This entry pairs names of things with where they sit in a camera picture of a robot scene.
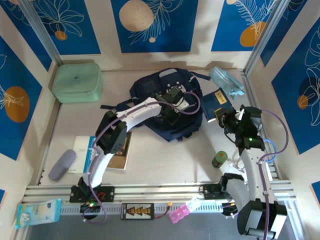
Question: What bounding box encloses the navy book with yellow label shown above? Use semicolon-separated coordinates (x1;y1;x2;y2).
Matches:
200;86;235;124

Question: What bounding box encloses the navy blue backpack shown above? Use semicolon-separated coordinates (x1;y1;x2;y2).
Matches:
100;67;212;143

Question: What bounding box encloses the light blue pencil case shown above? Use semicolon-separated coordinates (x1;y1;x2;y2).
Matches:
208;66;245;101

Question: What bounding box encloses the mint green zippered case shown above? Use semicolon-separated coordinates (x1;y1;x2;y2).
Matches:
51;62;104;104

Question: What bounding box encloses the lavender glasses case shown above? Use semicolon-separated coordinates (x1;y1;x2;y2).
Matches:
48;149;77;182

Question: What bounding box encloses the dark jar with green lid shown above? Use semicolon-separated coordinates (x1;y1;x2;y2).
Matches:
211;150;228;169

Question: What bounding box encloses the small black electronics board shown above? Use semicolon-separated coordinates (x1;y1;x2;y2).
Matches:
79;201;101;214
221;201;241;219

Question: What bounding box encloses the pink plastic pill box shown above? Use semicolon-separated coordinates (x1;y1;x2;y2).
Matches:
168;196;202;224

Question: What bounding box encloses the black charger board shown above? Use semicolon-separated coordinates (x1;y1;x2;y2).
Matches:
120;202;155;221

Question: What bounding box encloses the blue wet wipes packet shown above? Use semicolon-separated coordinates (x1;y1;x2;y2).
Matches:
15;198;62;230

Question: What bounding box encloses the blue floral wall panel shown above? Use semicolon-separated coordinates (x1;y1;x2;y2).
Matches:
211;0;285;53
271;23;320;155
32;0;102;55
0;36;43;161
110;0;200;54

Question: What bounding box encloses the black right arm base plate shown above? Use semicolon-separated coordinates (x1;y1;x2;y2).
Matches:
202;183;226;201

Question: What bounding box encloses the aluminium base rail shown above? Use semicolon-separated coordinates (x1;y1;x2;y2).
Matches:
21;179;298;201

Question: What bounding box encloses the red wire with yellow connector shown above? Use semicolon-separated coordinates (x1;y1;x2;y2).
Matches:
153;201;174;219

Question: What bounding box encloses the aluminium corner post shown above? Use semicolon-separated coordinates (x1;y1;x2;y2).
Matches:
243;0;294;75
18;0;63;66

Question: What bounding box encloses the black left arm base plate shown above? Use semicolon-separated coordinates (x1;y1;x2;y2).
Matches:
69;185;115;203

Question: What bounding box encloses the grey slotted cable duct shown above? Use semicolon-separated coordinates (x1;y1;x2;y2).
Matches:
59;199;226;216

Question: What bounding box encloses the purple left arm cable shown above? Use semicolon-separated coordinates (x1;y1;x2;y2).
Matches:
82;91;202;225

